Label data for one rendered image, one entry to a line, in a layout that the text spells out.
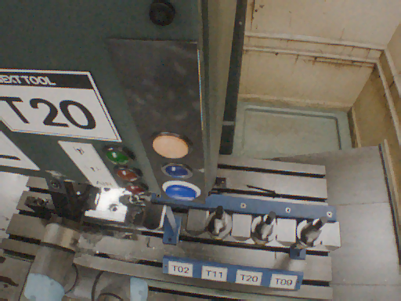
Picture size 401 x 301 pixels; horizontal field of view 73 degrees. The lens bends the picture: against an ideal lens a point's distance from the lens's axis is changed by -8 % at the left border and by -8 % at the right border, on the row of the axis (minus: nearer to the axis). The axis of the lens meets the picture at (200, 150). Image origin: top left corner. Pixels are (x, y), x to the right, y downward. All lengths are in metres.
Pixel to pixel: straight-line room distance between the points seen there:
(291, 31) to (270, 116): 0.54
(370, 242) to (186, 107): 1.16
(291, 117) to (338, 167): 0.49
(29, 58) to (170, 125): 0.09
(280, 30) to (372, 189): 0.79
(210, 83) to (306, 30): 1.25
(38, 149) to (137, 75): 0.15
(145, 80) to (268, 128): 1.52
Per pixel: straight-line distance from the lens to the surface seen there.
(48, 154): 0.29
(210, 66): 0.16
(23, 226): 1.27
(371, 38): 1.50
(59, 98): 0.20
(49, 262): 0.64
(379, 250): 1.27
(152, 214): 0.75
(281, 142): 1.63
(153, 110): 0.18
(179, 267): 0.99
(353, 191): 1.35
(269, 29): 1.39
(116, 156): 0.24
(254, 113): 1.72
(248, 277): 0.99
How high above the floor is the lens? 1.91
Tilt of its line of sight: 59 degrees down
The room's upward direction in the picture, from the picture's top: 4 degrees counter-clockwise
